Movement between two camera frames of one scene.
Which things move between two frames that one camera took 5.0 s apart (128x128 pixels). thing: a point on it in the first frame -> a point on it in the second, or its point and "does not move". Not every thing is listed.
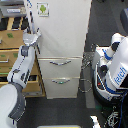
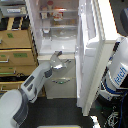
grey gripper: x=30 y=38 -> x=55 y=61
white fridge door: x=63 y=25 -> x=96 y=37
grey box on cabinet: x=14 y=10 does not move
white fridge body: x=63 y=27 does not move
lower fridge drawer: x=61 y=87 does not move
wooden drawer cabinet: x=12 y=30 does not move
